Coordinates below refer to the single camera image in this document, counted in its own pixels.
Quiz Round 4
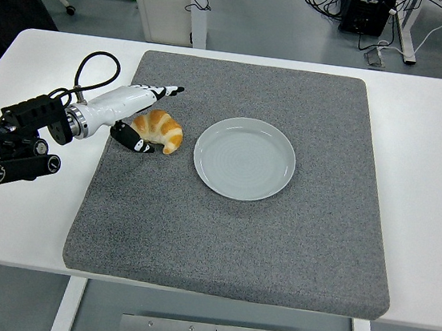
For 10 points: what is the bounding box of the grey round plate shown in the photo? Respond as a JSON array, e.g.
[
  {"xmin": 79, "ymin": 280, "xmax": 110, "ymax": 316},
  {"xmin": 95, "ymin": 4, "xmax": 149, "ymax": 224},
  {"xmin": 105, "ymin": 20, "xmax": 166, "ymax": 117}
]
[{"xmin": 187, "ymin": 111, "xmax": 302, "ymax": 207}]

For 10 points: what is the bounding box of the white desk leg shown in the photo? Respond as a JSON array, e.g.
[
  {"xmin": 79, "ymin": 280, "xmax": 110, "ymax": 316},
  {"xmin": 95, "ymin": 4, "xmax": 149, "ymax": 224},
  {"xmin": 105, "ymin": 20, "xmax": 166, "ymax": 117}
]
[{"xmin": 390, "ymin": 0, "xmax": 424, "ymax": 67}]

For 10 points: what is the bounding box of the golden croissant bread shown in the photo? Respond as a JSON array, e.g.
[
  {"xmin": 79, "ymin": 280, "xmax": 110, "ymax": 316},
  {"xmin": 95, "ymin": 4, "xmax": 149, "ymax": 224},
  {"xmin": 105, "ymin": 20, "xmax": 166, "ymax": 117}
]
[{"xmin": 127, "ymin": 106, "xmax": 187, "ymax": 156}]

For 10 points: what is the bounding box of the thin black cable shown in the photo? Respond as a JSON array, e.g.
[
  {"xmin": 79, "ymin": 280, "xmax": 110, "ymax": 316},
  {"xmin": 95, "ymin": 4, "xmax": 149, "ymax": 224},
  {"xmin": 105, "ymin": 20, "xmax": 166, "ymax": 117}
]
[{"xmin": 183, "ymin": 0, "xmax": 213, "ymax": 14}]

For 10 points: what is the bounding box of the grey felt mat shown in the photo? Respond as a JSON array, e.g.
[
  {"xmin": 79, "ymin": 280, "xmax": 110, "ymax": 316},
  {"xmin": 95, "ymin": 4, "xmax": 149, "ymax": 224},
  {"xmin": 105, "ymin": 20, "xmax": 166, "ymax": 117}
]
[{"xmin": 58, "ymin": 42, "xmax": 418, "ymax": 324}]

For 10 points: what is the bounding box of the white cable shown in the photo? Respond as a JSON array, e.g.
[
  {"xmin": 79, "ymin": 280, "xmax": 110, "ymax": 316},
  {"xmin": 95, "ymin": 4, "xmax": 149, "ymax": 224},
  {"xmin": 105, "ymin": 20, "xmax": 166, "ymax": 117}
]
[{"xmin": 375, "ymin": 0, "xmax": 442, "ymax": 64}]

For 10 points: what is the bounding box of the black computer case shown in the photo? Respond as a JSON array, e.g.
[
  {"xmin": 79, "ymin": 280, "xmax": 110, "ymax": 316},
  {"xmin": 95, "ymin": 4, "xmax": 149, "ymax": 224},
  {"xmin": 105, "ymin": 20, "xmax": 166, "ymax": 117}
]
[{"xmin": 337, "ymin": 0, "xmax": 400, "ymax": 39}]

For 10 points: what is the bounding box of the clear plastic piece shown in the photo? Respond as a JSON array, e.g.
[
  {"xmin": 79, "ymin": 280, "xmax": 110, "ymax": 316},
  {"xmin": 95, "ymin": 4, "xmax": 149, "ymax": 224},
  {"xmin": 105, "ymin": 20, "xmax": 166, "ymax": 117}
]
[{"xmin": 362, "ymin": 45, "xmax": 388, "ymax": 70}]

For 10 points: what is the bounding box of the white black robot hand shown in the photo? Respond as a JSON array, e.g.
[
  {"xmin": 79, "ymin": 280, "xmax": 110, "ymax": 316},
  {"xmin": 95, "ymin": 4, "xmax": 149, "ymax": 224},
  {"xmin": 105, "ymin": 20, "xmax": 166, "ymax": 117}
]
[{"xmin": 79, "ymin": 74, "xmax": 187, "ymax": 159}]

